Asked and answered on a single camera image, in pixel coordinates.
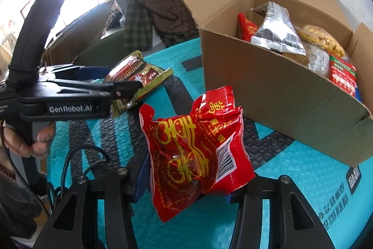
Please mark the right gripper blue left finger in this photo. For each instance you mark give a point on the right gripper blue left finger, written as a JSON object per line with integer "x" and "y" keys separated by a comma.
{"x": 124, "y": 187}

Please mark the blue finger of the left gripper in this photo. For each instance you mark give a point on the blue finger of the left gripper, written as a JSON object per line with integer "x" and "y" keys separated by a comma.
{"x": 122, "y": 89}
{"x": 74, "y": 72}

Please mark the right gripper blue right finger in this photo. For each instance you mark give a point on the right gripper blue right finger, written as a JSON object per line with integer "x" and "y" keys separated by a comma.
{"x": 248, "y": 225}

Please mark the green red noodle snack bag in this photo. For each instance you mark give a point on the green red noodle snack bag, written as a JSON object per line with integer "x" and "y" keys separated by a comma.
{"x": 134, "y": 68}

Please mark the red candy snack bag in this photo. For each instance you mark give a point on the red candy snack bag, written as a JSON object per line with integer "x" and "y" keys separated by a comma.
{"x": 201, "y": 153}

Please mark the silver foil snack packet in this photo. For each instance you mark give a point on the silver foil snack packet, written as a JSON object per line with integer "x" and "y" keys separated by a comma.
{"x": 277, "y": 32}

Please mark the waffle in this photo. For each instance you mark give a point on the waffle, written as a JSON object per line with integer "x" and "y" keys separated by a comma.
{"x": 321, "y": 38}

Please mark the left hand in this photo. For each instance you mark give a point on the left hand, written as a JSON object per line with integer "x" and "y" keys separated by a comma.
{"x": 39, "y": 149}

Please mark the stacked flat cardboard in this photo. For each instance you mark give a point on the stacked flat cardboard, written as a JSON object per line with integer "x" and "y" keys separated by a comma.
{"x": 78, "y": 35}

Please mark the green plaid shirt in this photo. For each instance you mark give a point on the green plaid shirt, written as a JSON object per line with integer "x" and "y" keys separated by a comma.
{"x": 137, "y": 26}

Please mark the teal bubble mailer mat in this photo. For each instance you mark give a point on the teal bubble mailer mat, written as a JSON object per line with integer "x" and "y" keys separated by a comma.
{"x": 340, "y": 195}

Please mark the blue white snack tube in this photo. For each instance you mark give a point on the blue white snack tube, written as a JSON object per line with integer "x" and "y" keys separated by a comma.
{"x": 357, "y": 95}

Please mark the red packet in box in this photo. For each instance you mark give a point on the red packet in box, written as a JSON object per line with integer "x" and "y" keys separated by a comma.
{"x": 246, "y": 28}

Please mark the red green snack pack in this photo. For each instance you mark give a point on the red green snack pack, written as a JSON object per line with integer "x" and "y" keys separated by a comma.
{"x": 343, "y": 75}

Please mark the open cardboard box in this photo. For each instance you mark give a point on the open cardboard box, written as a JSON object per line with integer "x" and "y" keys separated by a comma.
{"x": 282, "y": 94}

